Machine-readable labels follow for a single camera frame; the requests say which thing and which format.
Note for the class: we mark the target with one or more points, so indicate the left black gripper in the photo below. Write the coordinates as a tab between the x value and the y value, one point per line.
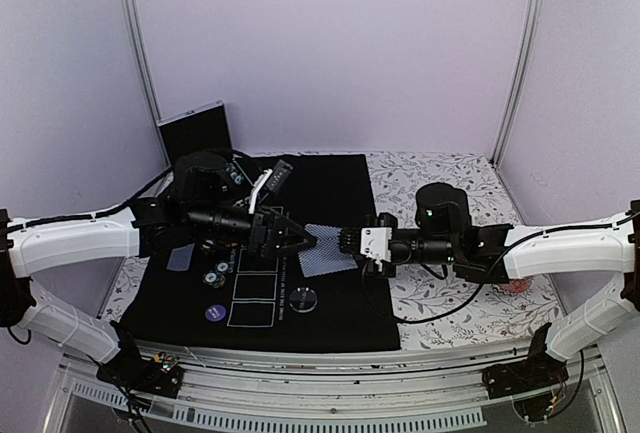
268	222

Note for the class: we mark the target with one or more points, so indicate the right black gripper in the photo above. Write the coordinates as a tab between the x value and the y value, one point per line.
385	273

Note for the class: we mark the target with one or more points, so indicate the blue playing card deck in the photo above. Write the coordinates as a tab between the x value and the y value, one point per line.
325	258

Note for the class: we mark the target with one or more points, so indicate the aluminium poker chip case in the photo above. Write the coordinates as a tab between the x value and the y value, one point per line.
200	138

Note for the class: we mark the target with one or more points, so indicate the single blue-backed card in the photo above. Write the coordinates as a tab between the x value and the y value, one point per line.
326	236

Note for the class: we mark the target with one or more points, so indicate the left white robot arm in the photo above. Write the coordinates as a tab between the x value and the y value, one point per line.
136	228

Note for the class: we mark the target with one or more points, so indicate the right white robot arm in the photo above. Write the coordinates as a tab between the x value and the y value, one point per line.
498	254

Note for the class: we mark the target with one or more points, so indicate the black poker mat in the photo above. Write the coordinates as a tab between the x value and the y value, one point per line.
351	315

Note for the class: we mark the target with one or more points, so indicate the floral white tablecloth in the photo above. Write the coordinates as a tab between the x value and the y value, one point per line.
432	308

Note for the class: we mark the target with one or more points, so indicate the red patterned bowl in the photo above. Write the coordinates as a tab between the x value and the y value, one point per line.
515	287

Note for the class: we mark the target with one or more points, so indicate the purple small blind button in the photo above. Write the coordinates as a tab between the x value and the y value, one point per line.
215	313

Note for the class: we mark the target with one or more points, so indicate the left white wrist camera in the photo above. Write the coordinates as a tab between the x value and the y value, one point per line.
270	181

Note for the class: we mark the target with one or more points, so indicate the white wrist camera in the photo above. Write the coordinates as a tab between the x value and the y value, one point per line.
371	241
270	181

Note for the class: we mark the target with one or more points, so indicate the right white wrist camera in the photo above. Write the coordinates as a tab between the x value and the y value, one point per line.
371	241

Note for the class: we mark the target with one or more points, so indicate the aluminium front rail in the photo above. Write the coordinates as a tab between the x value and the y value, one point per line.
401	391

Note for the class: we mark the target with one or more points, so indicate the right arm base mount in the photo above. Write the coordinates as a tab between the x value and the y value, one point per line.
536	371

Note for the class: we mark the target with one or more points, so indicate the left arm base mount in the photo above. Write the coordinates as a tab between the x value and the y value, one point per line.
160	375

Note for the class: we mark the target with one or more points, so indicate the right aluminium frame post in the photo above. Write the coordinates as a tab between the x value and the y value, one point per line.
531	21

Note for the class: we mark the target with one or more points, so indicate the aluminium frame post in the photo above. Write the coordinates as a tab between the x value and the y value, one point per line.
531	21
132	21

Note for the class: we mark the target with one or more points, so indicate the left aluminium frame post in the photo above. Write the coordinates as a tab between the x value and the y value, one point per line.
132	21

